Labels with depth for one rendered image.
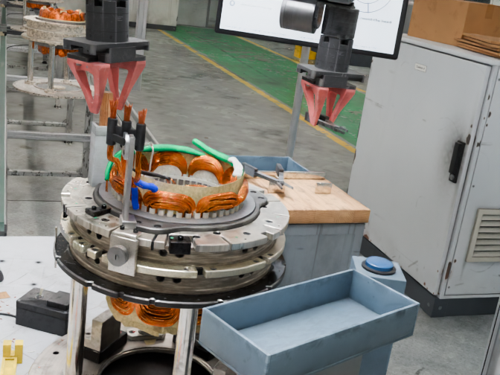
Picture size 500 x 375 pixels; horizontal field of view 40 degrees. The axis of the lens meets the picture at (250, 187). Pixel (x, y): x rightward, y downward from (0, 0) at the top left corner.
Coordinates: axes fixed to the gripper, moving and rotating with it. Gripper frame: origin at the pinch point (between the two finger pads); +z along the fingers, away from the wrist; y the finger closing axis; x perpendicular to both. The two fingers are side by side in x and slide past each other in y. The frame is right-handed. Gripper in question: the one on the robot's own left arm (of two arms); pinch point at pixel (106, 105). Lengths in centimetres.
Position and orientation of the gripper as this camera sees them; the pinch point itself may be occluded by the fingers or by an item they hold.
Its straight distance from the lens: 99.9
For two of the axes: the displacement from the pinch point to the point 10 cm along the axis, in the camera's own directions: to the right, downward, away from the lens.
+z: -0.8, 9.4, 3.3
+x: 7.8, 2.6, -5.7
